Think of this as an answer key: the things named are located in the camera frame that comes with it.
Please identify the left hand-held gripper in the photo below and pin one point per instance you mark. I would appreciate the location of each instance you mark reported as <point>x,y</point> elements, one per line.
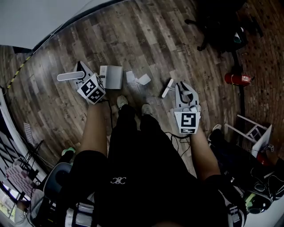
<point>91,89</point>

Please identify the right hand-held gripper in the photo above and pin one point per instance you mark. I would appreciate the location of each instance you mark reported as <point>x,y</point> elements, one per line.
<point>188,122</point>

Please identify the white broom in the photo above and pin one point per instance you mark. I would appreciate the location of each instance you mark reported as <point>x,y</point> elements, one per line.
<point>167,88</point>

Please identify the white box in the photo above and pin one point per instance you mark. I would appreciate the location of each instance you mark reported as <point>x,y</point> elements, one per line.
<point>113,77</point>

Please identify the person's left forearm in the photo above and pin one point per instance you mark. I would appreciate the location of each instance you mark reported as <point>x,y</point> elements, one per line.
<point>94,128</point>

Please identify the person's right forearm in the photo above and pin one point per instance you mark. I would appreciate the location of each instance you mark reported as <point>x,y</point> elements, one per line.
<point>203,153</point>

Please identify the person's right shoe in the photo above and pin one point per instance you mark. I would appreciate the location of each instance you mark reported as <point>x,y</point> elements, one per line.
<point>146,109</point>

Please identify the person's shoe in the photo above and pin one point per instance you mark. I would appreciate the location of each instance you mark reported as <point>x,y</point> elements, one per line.
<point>122,102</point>
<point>146,109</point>

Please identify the person's left shoe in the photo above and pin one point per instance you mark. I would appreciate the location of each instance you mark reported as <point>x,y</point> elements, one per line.
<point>122,102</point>

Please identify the red fire extinguisher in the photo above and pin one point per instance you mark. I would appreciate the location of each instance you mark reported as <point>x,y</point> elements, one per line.
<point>237,78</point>

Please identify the person's black trousers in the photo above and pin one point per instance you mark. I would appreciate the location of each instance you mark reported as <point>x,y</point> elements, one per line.
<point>131,133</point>

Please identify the white and green cup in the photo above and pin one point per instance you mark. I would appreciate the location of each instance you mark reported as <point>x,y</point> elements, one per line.
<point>238,35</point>

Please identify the black office chair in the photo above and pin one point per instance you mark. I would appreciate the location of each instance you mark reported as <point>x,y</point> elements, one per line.
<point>222,22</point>

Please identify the white dotted sheet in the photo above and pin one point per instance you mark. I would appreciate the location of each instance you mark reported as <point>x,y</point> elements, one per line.
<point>28,133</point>

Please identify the green sneaker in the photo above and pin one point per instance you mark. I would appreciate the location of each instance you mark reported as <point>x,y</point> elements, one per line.
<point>68,151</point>

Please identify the person's black shirt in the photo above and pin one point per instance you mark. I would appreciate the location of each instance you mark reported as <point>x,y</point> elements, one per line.
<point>146,190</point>

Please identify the blue white-striped bag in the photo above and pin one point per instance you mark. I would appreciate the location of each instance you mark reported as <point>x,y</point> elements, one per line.
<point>235,212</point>

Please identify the pink checkered board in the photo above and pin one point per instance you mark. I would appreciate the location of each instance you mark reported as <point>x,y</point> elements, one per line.
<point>18,179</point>

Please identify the black round device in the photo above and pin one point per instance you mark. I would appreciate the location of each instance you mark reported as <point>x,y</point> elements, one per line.
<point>259,202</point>

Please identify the white folding frame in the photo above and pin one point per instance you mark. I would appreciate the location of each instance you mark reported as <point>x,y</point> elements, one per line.
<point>264,137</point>

